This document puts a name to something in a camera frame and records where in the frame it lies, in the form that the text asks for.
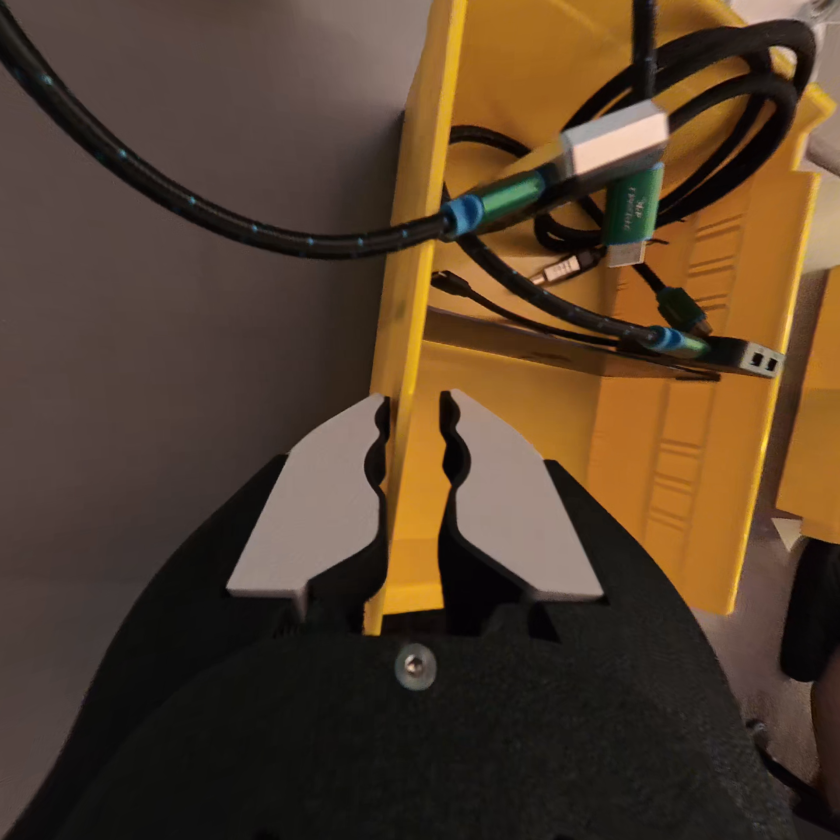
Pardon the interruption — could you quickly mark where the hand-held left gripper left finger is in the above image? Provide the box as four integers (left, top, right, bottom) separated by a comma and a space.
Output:
225, 392, 392, 602

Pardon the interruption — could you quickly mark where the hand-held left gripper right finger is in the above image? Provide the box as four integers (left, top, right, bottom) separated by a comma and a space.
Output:
437, 388, 606, 603

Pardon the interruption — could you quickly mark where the dark grey port hub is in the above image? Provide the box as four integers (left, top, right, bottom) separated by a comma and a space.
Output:
705, 336, 786, 383

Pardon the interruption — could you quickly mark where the black blue-flecked HDMI cable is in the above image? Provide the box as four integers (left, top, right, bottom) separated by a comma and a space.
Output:
0, 0, 665, 269

